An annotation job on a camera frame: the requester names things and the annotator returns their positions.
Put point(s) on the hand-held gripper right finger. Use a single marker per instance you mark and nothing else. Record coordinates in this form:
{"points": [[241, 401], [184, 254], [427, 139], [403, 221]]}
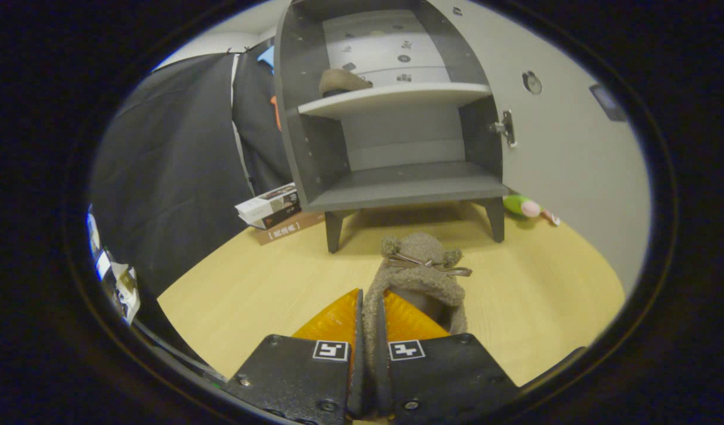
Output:
{"points": [[380, 372]]}

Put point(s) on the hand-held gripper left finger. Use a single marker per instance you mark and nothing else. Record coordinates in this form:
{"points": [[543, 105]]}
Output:
{"points": [[357, 366]]}

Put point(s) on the brown fuzzy shoe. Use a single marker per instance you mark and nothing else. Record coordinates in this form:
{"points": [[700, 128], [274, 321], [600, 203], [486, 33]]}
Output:
{"points": [[421, 277], [341, 81]]}

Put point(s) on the grey shoe cabinet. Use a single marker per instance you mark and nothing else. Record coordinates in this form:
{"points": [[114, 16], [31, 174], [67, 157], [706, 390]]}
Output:
{"points": [[397, 183]]}

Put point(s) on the white shoe cabinet door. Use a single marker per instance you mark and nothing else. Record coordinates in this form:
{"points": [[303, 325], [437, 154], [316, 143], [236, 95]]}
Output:
{"points": [[574, 147]]}

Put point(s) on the metal door hinge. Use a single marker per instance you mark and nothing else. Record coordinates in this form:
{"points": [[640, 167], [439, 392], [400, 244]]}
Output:
{"points": [[508, 127]]}

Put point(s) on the brown book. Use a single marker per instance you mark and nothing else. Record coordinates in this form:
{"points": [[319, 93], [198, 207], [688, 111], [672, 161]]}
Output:
{"points": [[291, 227]]}

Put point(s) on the green and pink plush toy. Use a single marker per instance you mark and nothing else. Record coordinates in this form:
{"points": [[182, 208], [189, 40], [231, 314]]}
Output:
{"points": [[518, 205]]}

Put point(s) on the white side table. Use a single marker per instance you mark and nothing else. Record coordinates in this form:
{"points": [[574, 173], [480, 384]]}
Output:
{"points": [[125, 289]]}

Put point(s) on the black backdrop cloth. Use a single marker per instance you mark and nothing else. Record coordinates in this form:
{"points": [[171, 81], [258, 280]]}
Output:
{"points": [[173, 165]]}

